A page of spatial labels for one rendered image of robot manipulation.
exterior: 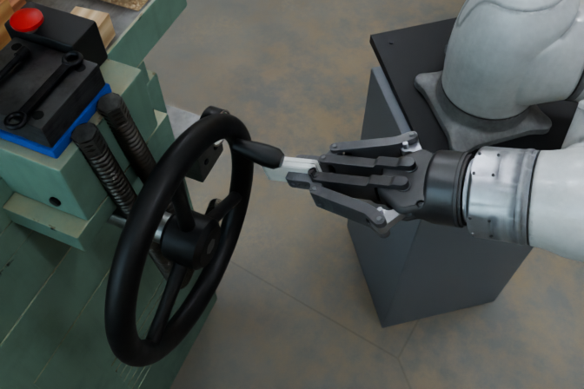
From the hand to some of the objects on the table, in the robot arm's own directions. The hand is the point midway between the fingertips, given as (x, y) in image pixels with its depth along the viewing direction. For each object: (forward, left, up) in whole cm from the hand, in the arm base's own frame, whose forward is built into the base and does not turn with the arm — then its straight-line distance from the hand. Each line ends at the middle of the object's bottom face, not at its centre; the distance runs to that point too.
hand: (291, 169), depth 66 cm
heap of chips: (+15, -33, +6) cm, 37 cm away
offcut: (+19, -21, +6) cm, 29 cm away
